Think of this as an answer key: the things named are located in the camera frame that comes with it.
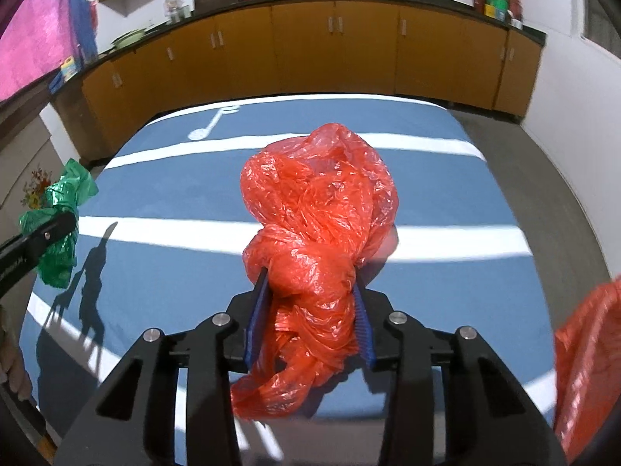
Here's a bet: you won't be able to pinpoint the lower wooden kitchen cabinets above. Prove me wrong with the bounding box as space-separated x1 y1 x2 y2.
52 0 546 162

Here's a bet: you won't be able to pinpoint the blue white striped tablecloth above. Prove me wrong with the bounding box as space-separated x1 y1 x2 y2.
20 95 556 435

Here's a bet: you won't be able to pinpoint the barred window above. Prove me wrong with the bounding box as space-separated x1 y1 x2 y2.
583 0 621 58

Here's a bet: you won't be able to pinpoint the person's left hand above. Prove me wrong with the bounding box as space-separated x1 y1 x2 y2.
0 308 33 401

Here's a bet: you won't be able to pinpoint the orange plastic bag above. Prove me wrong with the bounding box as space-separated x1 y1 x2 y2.
231 123 399 421

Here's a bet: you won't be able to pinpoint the red basket with liner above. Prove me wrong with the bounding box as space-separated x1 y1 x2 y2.
553 279 620 461

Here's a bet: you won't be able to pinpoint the flower wall sticker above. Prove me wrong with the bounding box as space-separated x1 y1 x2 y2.
21 166 53 209

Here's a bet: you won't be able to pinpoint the pink blue hanging cloth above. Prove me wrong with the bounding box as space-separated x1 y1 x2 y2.
1 0 98 101

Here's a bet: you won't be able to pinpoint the green basin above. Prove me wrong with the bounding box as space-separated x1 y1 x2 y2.
111 28 145 50

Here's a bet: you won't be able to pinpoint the green plastic bag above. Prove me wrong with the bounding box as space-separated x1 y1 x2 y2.
19 159 99 288

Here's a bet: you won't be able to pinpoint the clear jar on counter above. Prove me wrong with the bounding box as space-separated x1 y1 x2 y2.
164 0 192 23

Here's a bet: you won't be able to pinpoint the yellow detergent bottle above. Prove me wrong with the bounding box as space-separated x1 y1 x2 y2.
60 56 79 82

